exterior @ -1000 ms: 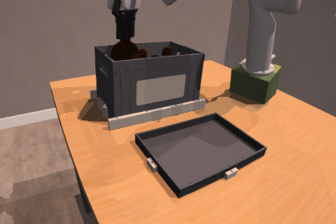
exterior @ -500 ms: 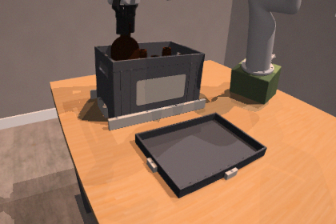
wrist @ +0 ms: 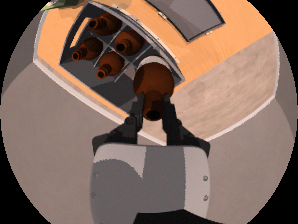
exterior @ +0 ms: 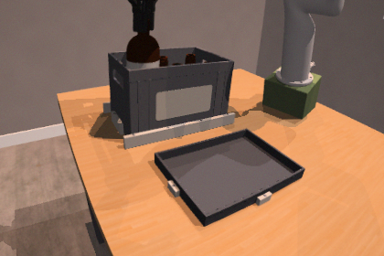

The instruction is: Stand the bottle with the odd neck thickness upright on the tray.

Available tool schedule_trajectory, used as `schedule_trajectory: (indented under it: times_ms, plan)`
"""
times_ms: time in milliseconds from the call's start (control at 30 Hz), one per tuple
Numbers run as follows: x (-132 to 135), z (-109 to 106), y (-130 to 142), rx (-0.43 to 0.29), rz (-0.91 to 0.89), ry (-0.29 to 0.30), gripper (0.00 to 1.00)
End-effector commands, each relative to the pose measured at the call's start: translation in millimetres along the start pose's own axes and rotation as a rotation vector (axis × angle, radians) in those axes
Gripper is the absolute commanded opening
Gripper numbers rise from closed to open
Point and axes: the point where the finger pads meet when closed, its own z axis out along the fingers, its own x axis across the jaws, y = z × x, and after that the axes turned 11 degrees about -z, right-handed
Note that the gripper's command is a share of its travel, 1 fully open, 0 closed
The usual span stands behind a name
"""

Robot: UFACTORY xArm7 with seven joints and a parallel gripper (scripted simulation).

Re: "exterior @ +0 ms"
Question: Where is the dark grey crate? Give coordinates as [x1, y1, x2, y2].
[108, 47, 234, 135]

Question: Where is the brown glass bottle with white label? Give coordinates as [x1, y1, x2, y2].
[126, 19, 160, 69]

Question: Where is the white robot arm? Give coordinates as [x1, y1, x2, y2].
[275, 0, 345, 87]

